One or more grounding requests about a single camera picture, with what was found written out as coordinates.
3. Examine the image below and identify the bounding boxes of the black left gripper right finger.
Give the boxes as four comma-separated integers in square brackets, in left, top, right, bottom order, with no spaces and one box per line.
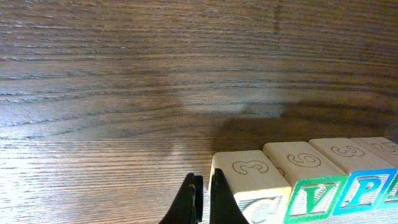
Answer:
[210,168,249,224]

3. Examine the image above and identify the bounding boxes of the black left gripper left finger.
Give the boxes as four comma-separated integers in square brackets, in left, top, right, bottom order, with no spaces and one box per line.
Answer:
[159,173,203,224]

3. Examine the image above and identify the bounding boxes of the yellow C block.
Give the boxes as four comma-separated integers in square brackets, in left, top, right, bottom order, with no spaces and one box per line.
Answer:
[211,150,292,224]

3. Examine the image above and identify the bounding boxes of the green V block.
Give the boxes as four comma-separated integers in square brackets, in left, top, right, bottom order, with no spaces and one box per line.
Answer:
[262,141,348,223]

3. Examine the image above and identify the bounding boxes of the blue P block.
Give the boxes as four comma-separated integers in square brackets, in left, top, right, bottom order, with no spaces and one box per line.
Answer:
[308,138,396,216]

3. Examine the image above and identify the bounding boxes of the green R block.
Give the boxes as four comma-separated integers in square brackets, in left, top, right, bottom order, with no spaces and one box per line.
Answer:
[350,137,397,210]

